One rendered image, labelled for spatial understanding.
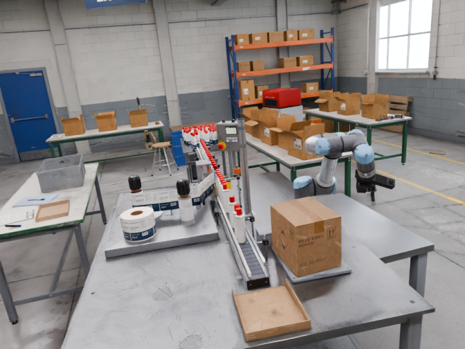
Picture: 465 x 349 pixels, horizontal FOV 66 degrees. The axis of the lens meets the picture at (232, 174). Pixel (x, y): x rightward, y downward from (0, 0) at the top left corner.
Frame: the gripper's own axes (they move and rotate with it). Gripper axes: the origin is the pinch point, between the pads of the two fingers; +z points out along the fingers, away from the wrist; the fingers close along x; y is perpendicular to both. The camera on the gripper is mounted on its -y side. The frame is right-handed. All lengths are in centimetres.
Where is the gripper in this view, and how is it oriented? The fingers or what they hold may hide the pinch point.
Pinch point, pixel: (375, 197)
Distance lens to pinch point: 188.5
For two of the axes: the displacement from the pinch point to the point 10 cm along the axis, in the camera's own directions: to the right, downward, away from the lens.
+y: -8.9, 0.0, 4.5
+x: -2.7, 8.0, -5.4
